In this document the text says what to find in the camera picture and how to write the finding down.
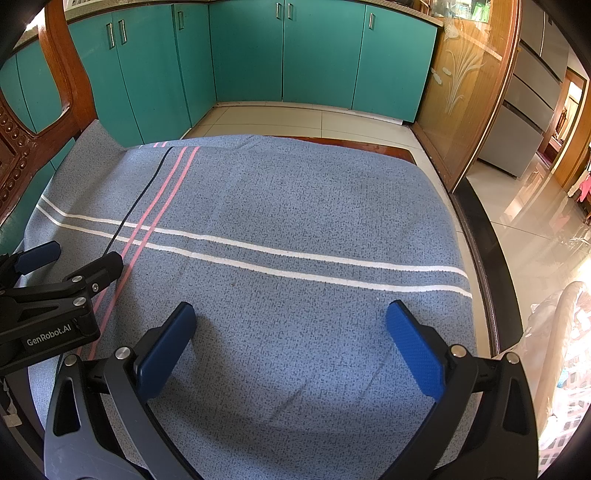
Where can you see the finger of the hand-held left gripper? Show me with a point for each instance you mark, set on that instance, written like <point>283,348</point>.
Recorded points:
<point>99,272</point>
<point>39,256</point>

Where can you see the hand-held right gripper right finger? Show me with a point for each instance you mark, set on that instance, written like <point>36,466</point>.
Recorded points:
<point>413,350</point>

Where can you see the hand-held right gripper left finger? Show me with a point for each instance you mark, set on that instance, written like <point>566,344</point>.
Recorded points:
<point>168,350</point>

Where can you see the clear plastic bin liner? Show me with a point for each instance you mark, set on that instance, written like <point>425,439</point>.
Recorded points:
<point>545,318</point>

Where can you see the white mesh wastebasket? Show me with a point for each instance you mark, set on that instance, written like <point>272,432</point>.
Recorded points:
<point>572,369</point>

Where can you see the blue striped cloth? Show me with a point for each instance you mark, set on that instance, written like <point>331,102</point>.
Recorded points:
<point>300,230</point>

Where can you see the carved wooden chair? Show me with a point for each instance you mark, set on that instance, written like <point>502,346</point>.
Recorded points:
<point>64,69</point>

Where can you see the pink garment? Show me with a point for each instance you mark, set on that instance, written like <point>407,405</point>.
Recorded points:
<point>585,187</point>

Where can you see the wood framed glass door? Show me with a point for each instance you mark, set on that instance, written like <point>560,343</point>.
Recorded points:
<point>466,92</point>

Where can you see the grey refrigerator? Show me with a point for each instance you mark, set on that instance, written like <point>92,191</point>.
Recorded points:
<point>531,106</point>

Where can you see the teal lower cabinets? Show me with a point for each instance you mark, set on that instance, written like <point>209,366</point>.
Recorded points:
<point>323,55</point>

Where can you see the wooden door frame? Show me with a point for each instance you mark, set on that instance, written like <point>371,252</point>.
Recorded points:
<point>570,134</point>

